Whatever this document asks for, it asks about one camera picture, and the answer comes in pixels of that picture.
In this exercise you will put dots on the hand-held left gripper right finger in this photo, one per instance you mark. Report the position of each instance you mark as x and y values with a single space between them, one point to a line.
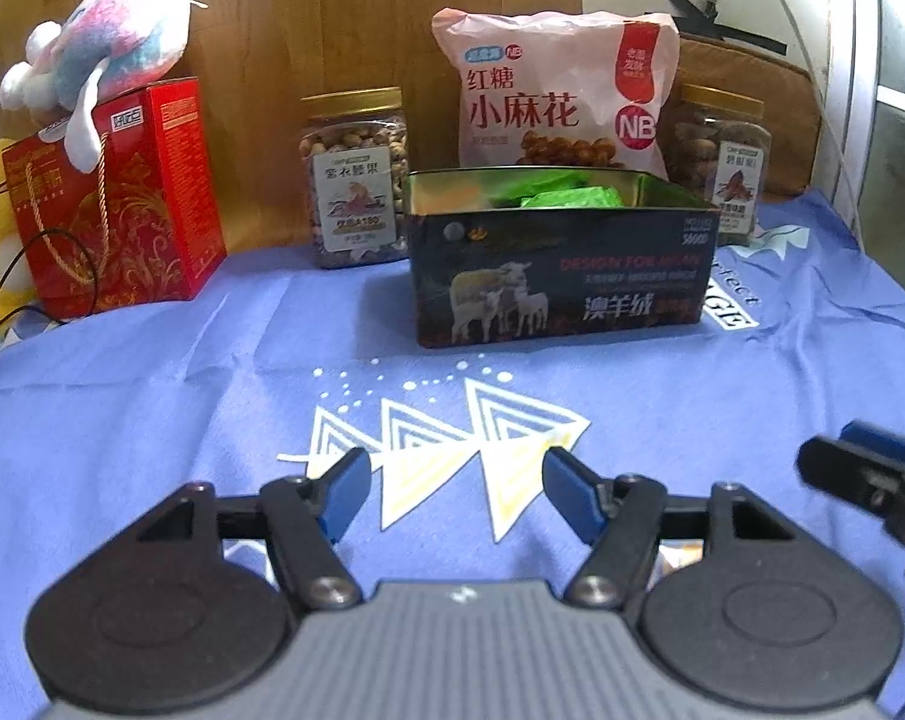
568 499

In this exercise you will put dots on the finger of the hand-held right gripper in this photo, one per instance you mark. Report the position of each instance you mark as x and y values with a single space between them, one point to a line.
857 476
894 441

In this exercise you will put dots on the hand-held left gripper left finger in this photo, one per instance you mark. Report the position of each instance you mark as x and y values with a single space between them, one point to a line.
347 491

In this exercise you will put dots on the dark printed tin box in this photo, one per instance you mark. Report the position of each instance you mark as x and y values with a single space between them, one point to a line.
572 292

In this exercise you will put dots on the green yellow snack packet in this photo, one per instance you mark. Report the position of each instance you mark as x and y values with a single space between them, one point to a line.
542 181

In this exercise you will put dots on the blue printed cloth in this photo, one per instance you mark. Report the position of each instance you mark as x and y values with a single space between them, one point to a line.
197 360

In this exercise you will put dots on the light nut jar gold lid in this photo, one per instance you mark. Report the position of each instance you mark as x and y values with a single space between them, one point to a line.
355 187

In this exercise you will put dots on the dark nut jar gold lid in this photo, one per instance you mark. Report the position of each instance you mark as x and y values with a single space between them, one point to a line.
729 157

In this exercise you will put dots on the brown cushion mat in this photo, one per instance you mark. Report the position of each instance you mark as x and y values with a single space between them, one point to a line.
789 112

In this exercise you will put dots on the red gift box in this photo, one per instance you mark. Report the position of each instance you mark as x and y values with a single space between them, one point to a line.
122 225

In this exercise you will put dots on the large pink snack bag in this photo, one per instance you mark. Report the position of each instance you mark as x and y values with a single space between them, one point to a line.
542 90

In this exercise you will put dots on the wooden board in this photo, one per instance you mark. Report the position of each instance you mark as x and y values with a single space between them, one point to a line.
310 15

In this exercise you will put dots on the black tape cross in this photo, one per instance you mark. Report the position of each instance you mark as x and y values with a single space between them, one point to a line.
692 7

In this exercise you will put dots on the pastel plush toy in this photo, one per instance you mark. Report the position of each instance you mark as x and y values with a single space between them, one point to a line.
107 37

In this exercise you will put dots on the white window frame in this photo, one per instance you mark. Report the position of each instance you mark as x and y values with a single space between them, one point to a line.
864 15

